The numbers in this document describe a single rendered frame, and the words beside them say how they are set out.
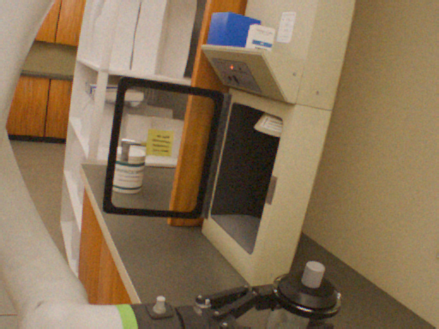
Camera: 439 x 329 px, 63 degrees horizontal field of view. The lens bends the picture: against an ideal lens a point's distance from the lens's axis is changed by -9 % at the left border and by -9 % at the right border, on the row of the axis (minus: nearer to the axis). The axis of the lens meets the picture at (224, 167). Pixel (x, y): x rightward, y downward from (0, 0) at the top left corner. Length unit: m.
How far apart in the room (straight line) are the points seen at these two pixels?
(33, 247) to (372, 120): 1.05
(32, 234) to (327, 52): 0.71
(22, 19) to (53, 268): 0.33
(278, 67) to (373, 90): 0.53
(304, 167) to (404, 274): 0.47
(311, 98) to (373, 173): 0.44
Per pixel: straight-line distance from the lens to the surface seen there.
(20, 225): 0.53
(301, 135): 0.91
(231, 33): 1.01
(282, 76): 0.85
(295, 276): 0.60
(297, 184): 0.95
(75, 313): 0.46
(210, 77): 1.17
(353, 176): 1.32
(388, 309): 1.13
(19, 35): 0.35
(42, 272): 0.55
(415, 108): 1.19
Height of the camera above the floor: 1.45
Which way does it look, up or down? 14 degrees down
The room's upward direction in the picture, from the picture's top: 11 degrees clockwise
